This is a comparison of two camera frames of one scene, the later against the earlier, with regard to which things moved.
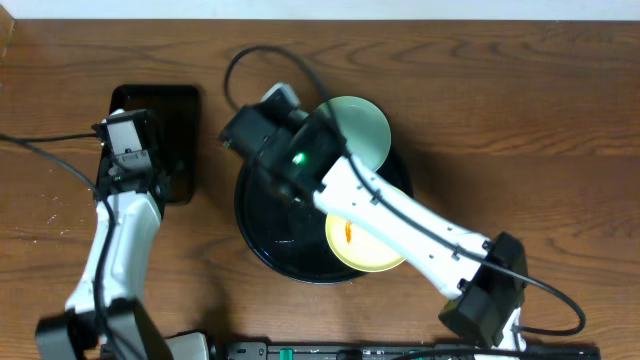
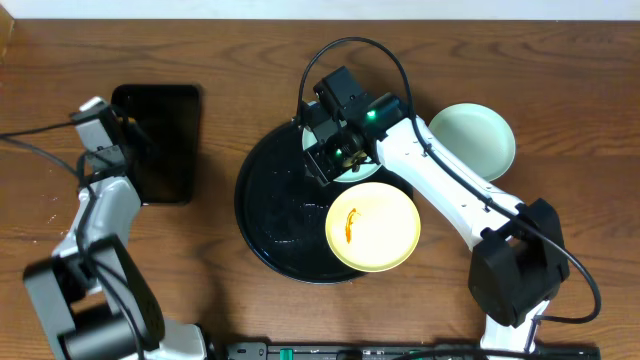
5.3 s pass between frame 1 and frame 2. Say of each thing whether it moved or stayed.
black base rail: stayed
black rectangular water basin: stayed
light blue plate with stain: moved
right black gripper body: moved
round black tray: stayed
